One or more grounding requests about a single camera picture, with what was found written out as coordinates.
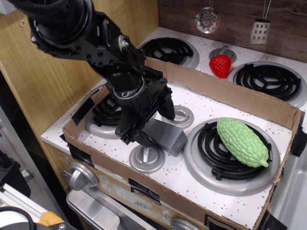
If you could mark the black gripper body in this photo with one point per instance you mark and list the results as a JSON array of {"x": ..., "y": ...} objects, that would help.
[{"x": 137, "y": 105}]

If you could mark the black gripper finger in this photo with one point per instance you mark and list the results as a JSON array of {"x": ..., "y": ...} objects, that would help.
[
  {"x": 143, "y": 139},
  {"x": 166, "y": 108}
]

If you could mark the grey pepper shaker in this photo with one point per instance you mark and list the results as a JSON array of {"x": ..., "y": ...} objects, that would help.
[{"x": 169, "y": 138}]

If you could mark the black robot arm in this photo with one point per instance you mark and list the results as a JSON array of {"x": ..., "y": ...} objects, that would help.
[{"x": 73, "y": 29}]

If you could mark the silver knob upper centre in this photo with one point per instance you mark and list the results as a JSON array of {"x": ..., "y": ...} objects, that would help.
[{"x": 184, "y": 117}]

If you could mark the silver knob lower centre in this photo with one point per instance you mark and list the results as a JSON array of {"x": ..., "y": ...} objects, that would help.
[{"x": 147, "y": 159}]

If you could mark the red strawberry toy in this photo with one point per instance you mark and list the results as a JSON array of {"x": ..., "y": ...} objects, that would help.
[{"x": 220, "y": 65}]

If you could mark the front right black burner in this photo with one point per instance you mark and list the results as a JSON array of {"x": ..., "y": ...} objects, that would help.
[{"x": 212, "y": 164}]

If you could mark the silver oven front knob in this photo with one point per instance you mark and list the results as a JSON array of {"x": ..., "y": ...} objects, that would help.
[{"x": 81, "y": 177}]

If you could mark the silver knob behind strawberry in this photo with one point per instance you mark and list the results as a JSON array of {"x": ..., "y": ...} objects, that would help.
[{"x": 225, "y": 50}]

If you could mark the green bitter gourd toy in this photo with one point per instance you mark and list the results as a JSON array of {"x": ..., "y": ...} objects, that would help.
[{"x": 242, "y": 142}]

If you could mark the hanging silver skimmer ladle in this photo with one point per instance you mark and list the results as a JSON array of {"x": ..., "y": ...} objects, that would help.
[{"x": 208, "y": 19}]

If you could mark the rear right black burner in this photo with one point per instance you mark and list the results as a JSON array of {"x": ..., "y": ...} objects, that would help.
[{"x": 272, "y": 79}]

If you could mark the orange object lower left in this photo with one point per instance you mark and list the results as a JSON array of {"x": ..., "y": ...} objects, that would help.
[{"x": 49, "y": 218}]

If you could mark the hanging silver slotted spatula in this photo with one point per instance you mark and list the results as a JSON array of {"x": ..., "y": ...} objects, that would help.
[{"x": 261, "y": 27}]

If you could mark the silver oven door handle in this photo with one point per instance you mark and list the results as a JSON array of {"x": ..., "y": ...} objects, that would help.
[{"x": 104, "y": 213}]

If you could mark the brown cardboard tray wall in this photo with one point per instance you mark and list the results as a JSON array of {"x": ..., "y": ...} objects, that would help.
[{"x": 172, "y": 192}]

